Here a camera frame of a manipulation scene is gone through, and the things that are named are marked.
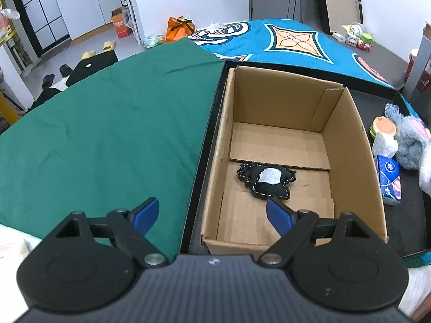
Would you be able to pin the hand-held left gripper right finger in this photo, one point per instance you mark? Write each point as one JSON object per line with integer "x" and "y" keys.
{"x": 278, "y": 217}

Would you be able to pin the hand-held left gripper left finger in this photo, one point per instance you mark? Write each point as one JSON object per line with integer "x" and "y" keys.
{"x": 147, "y": 216}

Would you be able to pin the brown cardboard box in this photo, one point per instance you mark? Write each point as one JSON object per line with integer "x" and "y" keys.
{"x": 256, "y": 148}

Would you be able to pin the blue tissue pack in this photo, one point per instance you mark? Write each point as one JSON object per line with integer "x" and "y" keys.
{"x": 389, "y": 178}

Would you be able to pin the black tray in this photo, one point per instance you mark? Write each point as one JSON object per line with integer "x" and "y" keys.
{"x": 404, "y": 215}

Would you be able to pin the white plastic packet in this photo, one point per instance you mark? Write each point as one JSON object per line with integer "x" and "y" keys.
{"x": 384, "y": 146}

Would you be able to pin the burger plush toy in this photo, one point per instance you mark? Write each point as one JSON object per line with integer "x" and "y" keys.
{"x": 384, "y": 126}

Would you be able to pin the grey elephant plush toy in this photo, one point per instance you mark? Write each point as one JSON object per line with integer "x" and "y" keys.
{"x": 409, "y": 141}

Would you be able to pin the white soft toy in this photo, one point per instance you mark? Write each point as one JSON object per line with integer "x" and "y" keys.
{"x": 427, "y": 175}

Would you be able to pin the black stitched plush toy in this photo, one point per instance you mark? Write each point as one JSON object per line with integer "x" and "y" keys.
{"x": 266, "y": 190}

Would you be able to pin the green cloth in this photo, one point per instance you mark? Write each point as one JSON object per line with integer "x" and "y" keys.
{"x": 101, "y": 124}

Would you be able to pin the white printed cloth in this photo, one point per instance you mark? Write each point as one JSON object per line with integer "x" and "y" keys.
{"x": 13, "y": 245}

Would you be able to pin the small blue-grey plush toy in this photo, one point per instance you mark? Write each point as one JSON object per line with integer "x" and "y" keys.
{"x": 392, "y": 110}

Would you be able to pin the black and white garment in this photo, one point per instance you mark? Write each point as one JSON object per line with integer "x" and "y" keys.
{"x": 50, "y": 92}

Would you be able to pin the black bag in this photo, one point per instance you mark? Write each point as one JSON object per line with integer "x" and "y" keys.
{"x": 96, "y": 67}

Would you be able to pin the black sock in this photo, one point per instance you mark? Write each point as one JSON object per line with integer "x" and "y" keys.
{"x": 65, "y": 70}

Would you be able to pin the yellow slipper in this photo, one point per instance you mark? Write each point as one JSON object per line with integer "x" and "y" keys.
{"x": 89, "y": 55}
{"x": 109, "y": 45}

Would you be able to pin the greenish plastic bag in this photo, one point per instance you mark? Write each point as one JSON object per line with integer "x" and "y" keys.
{"x": 153, "y": 41}

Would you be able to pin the blue printed blanket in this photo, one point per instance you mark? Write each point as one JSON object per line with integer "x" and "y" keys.
{"x": 256, "y": 40}

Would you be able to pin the grey bench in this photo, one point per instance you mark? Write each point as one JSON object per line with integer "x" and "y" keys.
{"x": 380, "y": 60}

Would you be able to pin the orange bag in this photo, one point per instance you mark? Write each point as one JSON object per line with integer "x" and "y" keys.
{"x": 176, "y": 28}

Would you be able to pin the white charger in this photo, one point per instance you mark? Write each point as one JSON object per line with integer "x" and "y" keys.
{"x": 339, "y": 36}

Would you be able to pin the pink figurine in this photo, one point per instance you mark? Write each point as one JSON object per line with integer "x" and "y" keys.
{"x": 364, "y": 45}

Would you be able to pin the small white box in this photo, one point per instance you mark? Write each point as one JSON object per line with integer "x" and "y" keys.
{"x": 352, "y": 39}

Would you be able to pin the orange cardboard box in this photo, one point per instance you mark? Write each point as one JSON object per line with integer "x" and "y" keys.
{"x": 121, "y": 23}

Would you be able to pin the white plastic bag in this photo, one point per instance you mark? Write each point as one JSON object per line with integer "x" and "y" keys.
{"x": 214, "y": 25}

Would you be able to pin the red and white cup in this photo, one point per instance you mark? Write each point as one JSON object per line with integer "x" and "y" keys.
{"x": 411, "y": 64}

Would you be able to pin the white plastic tub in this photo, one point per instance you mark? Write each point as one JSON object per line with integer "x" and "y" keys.
{"x": 357, "y": 28}

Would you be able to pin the white kitchen cabinet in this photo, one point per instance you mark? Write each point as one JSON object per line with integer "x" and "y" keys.
{"x": 84, "y": 6}

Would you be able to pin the black framed sliding door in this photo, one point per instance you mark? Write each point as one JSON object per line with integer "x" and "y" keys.
{"x": 40, "y": 13}

